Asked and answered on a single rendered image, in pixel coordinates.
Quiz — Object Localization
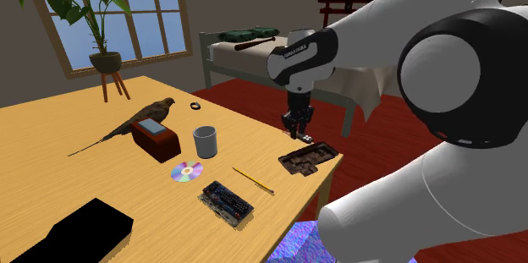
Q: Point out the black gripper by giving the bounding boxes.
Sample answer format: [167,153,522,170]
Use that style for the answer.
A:
[282,90,316,140]

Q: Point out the brown compartment tray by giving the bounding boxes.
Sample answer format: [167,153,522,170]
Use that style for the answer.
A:
[278,141,340,178]

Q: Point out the yellow pencil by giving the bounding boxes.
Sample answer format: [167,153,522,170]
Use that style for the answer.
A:
[232,166,276,196]

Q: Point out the bed with beige sheet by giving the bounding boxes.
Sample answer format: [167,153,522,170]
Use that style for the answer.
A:
[198,25,398,139]

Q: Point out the grey cup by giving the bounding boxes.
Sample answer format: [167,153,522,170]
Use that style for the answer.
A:
[192,125,218,160]

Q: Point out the red and black rack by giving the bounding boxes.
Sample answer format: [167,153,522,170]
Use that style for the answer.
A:
[315,0,384,30]

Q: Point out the shiny compact disc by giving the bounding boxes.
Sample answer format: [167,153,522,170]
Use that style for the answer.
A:
[170,160,205,184]

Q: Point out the purple patterned robot stand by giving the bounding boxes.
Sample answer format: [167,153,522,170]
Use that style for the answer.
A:
[266,220,419,263]

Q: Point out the dark red box grey top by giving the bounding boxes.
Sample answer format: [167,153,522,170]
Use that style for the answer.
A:
[129,118,182,164]

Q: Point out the brown bird figure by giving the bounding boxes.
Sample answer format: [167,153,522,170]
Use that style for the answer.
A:
[67,96,176,158]

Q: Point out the large wood-framed window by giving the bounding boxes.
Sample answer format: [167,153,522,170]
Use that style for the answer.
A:
[18,0,194,80]

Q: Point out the potted plant on wooden stand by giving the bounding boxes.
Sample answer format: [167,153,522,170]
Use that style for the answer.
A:
[18,0,133,104]

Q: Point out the wooden table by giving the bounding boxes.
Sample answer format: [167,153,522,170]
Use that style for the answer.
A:
[0,74,344,263]

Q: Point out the black flat box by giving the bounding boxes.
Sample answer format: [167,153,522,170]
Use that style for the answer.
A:
[9,197,135,263]

